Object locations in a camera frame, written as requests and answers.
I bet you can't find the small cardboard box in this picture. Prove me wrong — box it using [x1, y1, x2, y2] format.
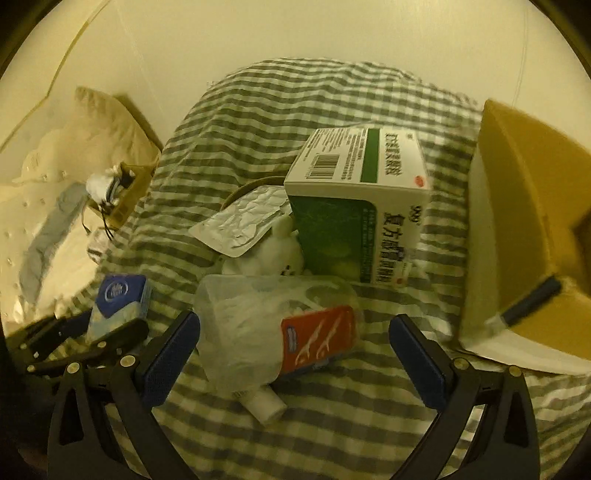
[86, 162, 155, 230]

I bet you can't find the beige pillow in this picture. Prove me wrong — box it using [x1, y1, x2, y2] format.
[62, 86, 160, 172]

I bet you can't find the grey white checkered bedsheet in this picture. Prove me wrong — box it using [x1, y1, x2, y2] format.
[45, 57, 591, 480]

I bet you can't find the large cardboard box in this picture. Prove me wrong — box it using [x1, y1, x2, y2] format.
[458, 100, 590, 375]

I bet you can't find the cream duvet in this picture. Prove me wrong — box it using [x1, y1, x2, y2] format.
[0, 128, 122, 338]

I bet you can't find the white tube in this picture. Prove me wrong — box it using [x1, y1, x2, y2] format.
[232, 385, 287, 426]

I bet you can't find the blue tissue pack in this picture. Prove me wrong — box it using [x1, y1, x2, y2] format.
[86, 274, 151, 343]

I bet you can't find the silver foil blister pack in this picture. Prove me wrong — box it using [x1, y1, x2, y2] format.
[188, 185, 291, 258]

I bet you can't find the white plush toy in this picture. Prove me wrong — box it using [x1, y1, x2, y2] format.
[221, 215, 304, 276]

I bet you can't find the black cable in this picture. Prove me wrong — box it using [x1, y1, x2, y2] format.
[80, 202, 116, 243]

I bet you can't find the green white medicine box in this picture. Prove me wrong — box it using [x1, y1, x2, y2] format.
[283, 126, 432, 288]

